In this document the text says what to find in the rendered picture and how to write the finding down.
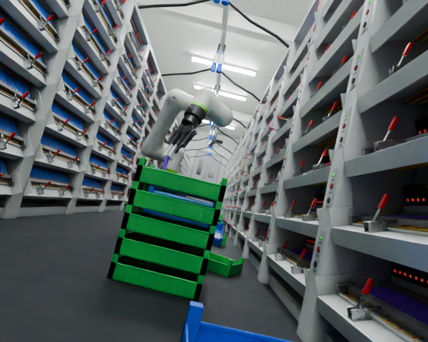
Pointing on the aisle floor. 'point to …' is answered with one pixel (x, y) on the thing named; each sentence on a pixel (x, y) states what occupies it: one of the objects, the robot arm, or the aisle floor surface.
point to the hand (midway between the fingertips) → (171, 152)
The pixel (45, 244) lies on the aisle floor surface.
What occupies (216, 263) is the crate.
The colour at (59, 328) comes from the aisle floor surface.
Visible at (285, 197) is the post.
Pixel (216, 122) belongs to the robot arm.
